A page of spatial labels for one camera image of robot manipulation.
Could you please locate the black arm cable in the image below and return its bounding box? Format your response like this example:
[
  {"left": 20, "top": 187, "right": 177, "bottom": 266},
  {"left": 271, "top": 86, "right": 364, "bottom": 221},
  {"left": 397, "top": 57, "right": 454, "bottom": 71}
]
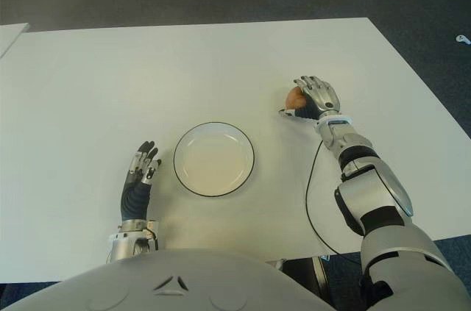
[{"left": 305, "top": 140, "right": 364, "bottom": 256}]

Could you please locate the red yellow apple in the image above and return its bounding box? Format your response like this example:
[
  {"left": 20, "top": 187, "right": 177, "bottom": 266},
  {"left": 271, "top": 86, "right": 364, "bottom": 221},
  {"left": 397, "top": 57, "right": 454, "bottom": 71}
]
[{"left": 286, "top": 86, "right": 307, "bottom": 110}]

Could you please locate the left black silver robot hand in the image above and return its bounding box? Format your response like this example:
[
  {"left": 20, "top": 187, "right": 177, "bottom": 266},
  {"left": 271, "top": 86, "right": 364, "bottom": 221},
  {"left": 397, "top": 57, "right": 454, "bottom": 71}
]
[{"left": 120, "top": 140, "right": 163, "bottom": 222}]

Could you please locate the black robot stand base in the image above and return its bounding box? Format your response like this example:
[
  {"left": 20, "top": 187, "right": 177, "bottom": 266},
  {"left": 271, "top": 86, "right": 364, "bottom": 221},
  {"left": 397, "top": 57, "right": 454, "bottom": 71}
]
[{"left": 281, "top": 256, "right": 328, "bottom": 299}]

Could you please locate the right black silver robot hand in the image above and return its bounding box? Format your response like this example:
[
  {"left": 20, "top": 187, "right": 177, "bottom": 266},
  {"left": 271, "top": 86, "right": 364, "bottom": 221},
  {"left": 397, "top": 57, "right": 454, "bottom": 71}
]
[{"left": 278, "top": 75, "right": 341, "bottom": 120}]

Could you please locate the white plate with black rim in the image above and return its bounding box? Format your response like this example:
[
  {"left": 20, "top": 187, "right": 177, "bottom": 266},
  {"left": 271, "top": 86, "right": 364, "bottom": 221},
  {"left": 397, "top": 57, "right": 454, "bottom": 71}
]
[{"left": 173, "top": 121, "right": 256, "bottom": 199}]

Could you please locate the grey robot torso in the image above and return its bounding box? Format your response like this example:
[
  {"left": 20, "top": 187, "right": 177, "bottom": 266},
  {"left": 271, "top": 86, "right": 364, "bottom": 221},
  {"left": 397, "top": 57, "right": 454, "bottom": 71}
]
[{"left": 0, "top": 248, "right": 334, "bottom": 311}]

